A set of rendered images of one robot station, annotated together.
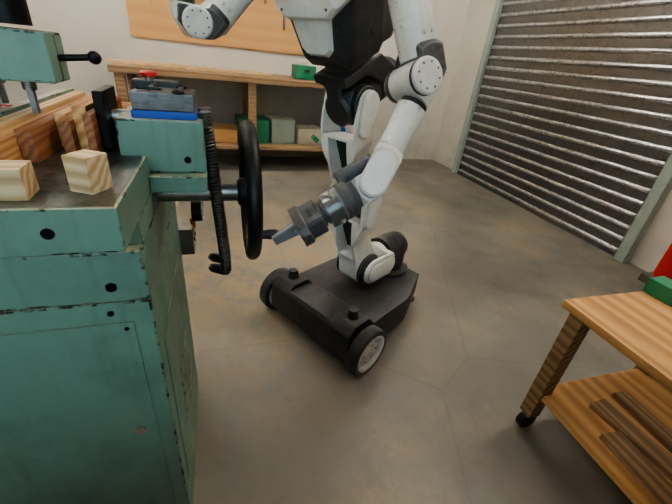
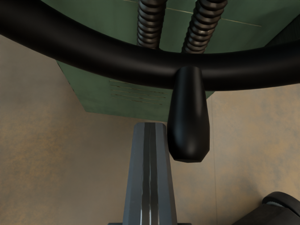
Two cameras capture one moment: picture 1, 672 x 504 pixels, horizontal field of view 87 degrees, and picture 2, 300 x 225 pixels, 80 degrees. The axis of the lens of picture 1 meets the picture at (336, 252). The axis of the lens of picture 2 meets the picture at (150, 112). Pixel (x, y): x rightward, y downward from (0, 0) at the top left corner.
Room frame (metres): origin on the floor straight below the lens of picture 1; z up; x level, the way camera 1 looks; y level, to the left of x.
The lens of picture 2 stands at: (0.73, 0.12, 0.80)
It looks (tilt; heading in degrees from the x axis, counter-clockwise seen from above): 69 degrees down; 94
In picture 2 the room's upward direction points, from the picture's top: 23 degrees clockwise
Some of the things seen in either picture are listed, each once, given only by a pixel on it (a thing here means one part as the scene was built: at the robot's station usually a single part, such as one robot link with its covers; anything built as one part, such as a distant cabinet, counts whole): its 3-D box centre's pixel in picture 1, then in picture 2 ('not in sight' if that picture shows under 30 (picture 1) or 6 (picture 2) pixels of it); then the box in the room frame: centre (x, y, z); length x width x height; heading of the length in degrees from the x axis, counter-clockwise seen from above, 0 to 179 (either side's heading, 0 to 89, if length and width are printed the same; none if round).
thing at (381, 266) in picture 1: (364, 260); not in sight; (1.40, -0.14, 0.28); 0.21 x 0.20 x 0.13; 140
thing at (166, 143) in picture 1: (167, 138); not in sight; (0.67, 0.34, 0.91); 0.15 x 0.14 x 0.09; 20
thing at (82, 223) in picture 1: (120, 161); not in sight; (0.64, 0.42, 0.87); 0.61 x 0.30 x 0.06; 20
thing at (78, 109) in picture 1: (96, 120); not in sight; (0.66, 0.46, 0.94); 0.16 x 0.02 x 0.07; 20
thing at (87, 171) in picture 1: (88, 171); not in sight; (0.42, 0.32, 0.92); 0.04 x 0.03 x 0.05; 172
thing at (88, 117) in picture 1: (107, 122); not in sight; (0.67, 0.45, 0.93); 0.22 x 0.01 x 0.06; 20
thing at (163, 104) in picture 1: (164, 96); not in sight; (0.67, 0.34, 0.99); 0.13 x 0.11 x 0.06; 20
